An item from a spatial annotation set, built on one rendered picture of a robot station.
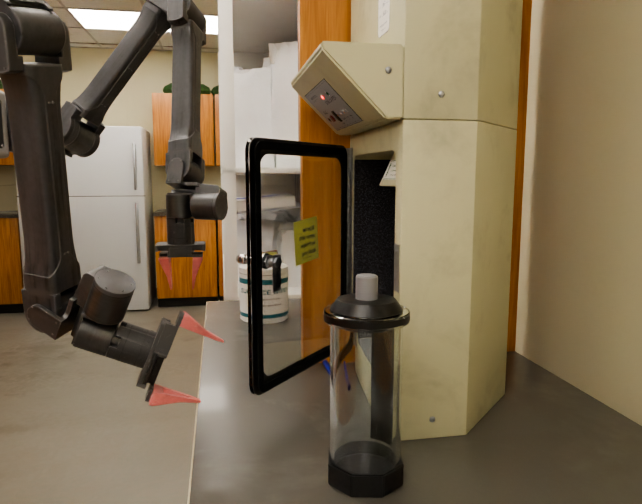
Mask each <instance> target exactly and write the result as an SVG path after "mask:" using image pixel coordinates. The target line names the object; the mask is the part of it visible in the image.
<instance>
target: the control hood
mask: <svg viewBox="0 0 642 504"><path fill-rule="evenodd" d="M403 63H404V47H402V44H384V43H361V42H338V41H322V43H320V45H319V46H318V47H317V49H316V50H315V51H314V52H313V54H312V55H311V56H310V58H309V59H308V60H307V62H306V63H305V64H304V65H303V67H302V68H301V69H300V71H299V72H298V73H297V75H296V76H295V77H294V78H293V80H292V81H291V85H292V88H293V89H294V90H295V91H296V92H297V93H298V94H299V95H300V96H301V97H302V98H303V99H304V100H305V101H306V102H307V104H308V105H309V106H310V107H311V108H312V109H313V110H314V111H315V112H316V113H317V114H318V115H319V116H320V117H321V118H322V119H323V120H324V122H325V123H326V124H327V125H328V126H329V127H330V128H331V129H332V130H333V131H334V132H335V133H336V134H338V135H345V136H349V135H352V134H355V133H359V132H362V131H365V130H368V129H371V128H375V127H378V126H381V125H384V124H388V123H391V122H394V121H397V120H400V118H402V115H403ZM323 79H325V80H326V81H327V82H328V83H329V85H330V86H331V87H332V88H333V89H334V90H335V91H336V92H337V93H338V94H339V95H340V96H341V98H342V99H343V100H344V101H345V102H346V103H347V104H348V105H349V106H350V107H351V108H352V109H353V111H354V112H355V113H356V114H357V115H358V116H359V117H360V118H361V119H362V120H363V121H361V122H358V123H356V124H353V125H351V126H348V127H345V128H343V129H340V130H338V131H337V130H336V129H335V128H334V127H333V126H332V125H331V124H330V123H329V122H328V121H327V120H326V119H325V118H324V117H323V115H322V114H321V113H320V112H319V111H318V110H317V109H316V108H315V107H314V106H313V105H312V104H311V103H310V102H309V101H308V100H307V99H306V97H305V95H306V94H307V93H309V92H310V91H311V90H312V89H313V88H314V87H315V86H316V85H317V84H318V83H319V82H320V81H321V80H323Z"/></svg>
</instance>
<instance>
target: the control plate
mask: <svg viewBox="0 0 642 504"><path fill-rule="evenodd" d="M325 91H327V92H328V93H329V95H330V96H328V95H327V94H326V93H325ZM320 95H322V96H323V97H324V98H325V100H324V99H322V98H321V96H320ZM305 97H306V99H307V100H308V101H309V102H310V103H311V104H312V105H313V106H314V107H315V108H316V109H317V110H318V111H319V112H320V113H321V114H322V115H323V117H324V118H325V119H326V120H327V121H328V122H329V123H330V124H331V125H332V126H333V127H334V128H335V129H336V130H337V131H338V130H340V129H343V128H345V127H348V126H351V125H353V124H356V123H358V122H361V121H363V120H362V119H361V118H360V117H359V116H358V115H357V114H356V113H355V112H354V111H353V109H352V108H351V107H350V106H349V105H348V104H347V103H346V102H345V101H344V100H343V99H342V98H341V96H340V95H339V94H338V93H337V92H336V91H335V90H334V89H333V88H332V87H331V86H330V85H329V83H328V82H327V81H326V80H325V79H323V80H321V81H320V82H319V83H318V84H317V85H316V86H315V87H314V88H313V89H312V90H311V91H310V92H309V93H307V94H306V95H305ZM344 108H345V109H346V110H347V111H348V113H347V112H346V113H345V114H342V116H340V115H339V117H340V118H341V120H342V122H340V121H339V120H338V119H337V118H336V117H335V116H334V115H333V114H332V113H331V111H334V112H335V113H336V114H338V112H339V113H340V112H341V110H342V111H344ZM330 115H332V116H333V117H334V118H335V120H336V121H335V122H333V121H332V120H331V121H332V122H330V121H329V120H328V118H329V119H330Z"/></svg>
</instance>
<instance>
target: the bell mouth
mask: <svg viewBox="0 0 642 504"><path fill-rule="evenodd" d="M379 185H380V186H393V187H396V157H395V153H393V156H392V158H391V160H390V162H389V164H388V167H387V169H386V171H385V173H384V175H383V178H382V180H381V182H380V184H379Z"/></svg>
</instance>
